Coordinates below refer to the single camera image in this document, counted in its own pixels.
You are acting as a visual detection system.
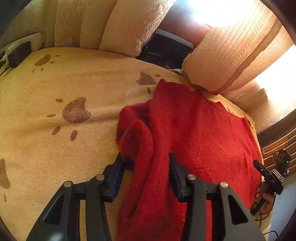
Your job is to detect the beige patterned curtain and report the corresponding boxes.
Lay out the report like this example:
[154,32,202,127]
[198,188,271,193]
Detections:
[1,0,175,58]

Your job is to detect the red knit sweater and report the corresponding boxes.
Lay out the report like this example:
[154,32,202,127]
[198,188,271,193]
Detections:
[116,80,261,240]

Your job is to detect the ribbed peach curtain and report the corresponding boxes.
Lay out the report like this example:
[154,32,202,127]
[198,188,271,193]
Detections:
[182,1,295,95]

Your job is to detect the person's right hand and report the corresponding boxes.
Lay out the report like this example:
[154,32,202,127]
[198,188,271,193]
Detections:
[255,188,275,214]

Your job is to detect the black power adapter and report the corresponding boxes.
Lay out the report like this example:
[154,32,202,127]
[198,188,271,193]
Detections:
[8,42,32,68]

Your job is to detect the black speaker box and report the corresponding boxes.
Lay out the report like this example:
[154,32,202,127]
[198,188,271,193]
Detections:
[136,4,211,70]

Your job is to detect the cream knit sleeve forearm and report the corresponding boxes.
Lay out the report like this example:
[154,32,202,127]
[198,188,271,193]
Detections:
[254,208,274,241]

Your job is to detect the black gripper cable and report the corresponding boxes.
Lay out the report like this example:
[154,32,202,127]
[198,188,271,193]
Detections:
[254,192,280,239]

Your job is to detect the yellow paw print blanket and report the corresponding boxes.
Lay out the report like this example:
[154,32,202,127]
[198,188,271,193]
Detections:
[1,48,252,240]

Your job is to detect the carved wooden cabinet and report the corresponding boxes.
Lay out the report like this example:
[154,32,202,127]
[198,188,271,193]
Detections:
[257,110,296,175]

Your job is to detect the white power strip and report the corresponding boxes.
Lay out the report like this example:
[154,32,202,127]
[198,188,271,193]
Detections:
[1,32,45,62]

